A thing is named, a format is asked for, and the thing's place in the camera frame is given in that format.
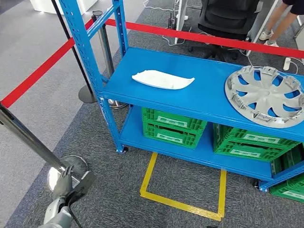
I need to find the black office chair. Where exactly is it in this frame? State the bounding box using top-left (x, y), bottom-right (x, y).
top-left (188, 0), bottom-right (264, 62)

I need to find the blue metal shelf rack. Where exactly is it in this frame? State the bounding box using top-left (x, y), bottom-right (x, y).
top-left (58, 0), bottom-right (304, 192)

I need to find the green plastic crate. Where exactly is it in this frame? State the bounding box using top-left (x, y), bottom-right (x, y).
top-left (269, 143), bottom-right (304, 204)
top-left (142, 107), bottom-right (207, 150)
top-left (212, 123), bottom-right (301, 162)

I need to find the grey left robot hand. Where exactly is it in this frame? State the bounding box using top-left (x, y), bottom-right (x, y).
top-left (52, 165), bottom-right (74, 200)

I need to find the black floor device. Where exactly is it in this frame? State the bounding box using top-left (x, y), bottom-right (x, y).
top-left (167, 12), bottom-right (176, 30)

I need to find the red barrier belt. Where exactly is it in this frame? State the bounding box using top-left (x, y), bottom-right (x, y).
top-left (104, 18), bottom-right (304, 59)
top-left (0, 19), bottom-right (94, 109)

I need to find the white plastic part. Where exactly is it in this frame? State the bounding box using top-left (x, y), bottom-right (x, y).
top-left (131, 69), bottom-right (195, 91)

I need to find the silver wheel hubcap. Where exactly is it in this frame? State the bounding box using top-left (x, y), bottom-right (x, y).
top-left (224, 65), bottom-right (304, 129)

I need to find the black pole with round base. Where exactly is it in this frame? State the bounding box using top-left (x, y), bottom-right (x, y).
top-left (51, 0), bottom-right (98, 104)

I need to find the white cable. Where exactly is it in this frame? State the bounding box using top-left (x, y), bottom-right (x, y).
top-left (228, 47), bottom-right (304, 76)
top-left (143, 0), bottom-right (177, 12)
top-left (162, 27), bottom-right (191, 47)

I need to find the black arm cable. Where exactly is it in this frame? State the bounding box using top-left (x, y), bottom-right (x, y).
top-left (67, 201), bottom-right (84, 228)

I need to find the white plinth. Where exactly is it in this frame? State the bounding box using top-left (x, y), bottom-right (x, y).
top-left (29, 0), bottom-right (99, 16)

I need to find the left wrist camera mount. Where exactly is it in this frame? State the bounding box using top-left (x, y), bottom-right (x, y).
top-left (67, 171), bottom-right (97, 205)

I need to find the person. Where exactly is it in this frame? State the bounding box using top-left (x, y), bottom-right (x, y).
top-left (259, 0), bottom-right (304, 48)

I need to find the white furniture panel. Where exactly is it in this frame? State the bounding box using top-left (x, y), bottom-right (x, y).
top-left (293, 16), bottom-right (304, 65)

